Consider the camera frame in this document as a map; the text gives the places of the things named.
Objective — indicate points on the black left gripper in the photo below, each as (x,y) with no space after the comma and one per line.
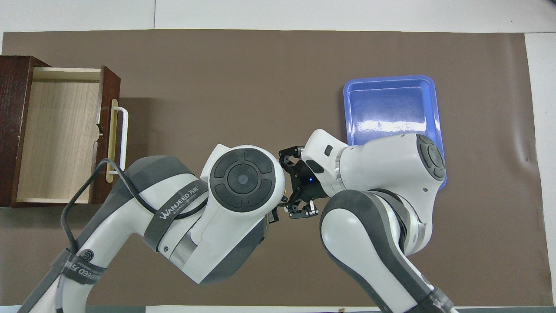
(273,216)

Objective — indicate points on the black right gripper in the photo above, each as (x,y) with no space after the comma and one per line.
(308,182)

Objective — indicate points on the wooden drawer with dark front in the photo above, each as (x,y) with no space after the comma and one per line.
(56,130)

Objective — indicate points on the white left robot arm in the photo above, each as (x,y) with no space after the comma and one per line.
(130,217)

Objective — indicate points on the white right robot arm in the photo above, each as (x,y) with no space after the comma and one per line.
(382,165)

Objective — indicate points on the blue plastic tray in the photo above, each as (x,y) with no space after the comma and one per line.
(391,108)

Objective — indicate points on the brown table mat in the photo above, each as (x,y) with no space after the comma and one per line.
(217,87)

